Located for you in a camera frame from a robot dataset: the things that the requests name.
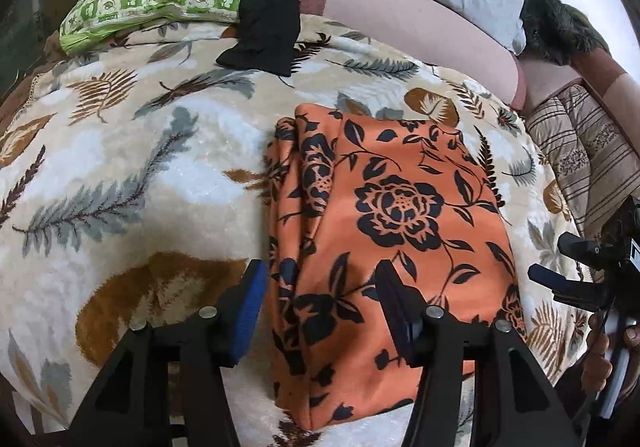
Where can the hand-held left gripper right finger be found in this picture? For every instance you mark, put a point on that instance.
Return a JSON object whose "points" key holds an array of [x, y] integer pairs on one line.
{"points": [[397, 302]]}

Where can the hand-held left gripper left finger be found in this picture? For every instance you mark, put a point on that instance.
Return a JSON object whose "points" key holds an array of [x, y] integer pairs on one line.
{"points": [[249, 299]]}

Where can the dark furry cloth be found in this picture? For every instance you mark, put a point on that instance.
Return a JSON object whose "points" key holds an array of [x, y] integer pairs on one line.
{"points": [[555, 27]]}

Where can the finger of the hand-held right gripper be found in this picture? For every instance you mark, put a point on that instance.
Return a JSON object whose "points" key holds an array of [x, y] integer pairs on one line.
{"points": [[555, 283], [577, 246]]}

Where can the orange black floral cloth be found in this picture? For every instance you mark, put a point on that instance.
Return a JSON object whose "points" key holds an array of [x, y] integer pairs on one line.
{"points": [[400, 237]]}

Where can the striped brown cushion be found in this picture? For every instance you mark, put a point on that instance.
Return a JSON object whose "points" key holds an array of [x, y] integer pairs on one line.
{"points": [[585, 152]]}

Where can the beige leaf printed blanket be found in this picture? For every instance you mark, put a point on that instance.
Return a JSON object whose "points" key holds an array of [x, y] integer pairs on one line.
{"points": [[125, 167]]}

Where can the person's right hand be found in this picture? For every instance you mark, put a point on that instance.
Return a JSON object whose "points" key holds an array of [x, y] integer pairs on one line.
{"points": [[599, 344]]}

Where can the pink bolster pillow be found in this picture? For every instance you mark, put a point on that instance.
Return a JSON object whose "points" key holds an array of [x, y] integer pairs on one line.
{"points": [[555, 77], [400, 12]]}

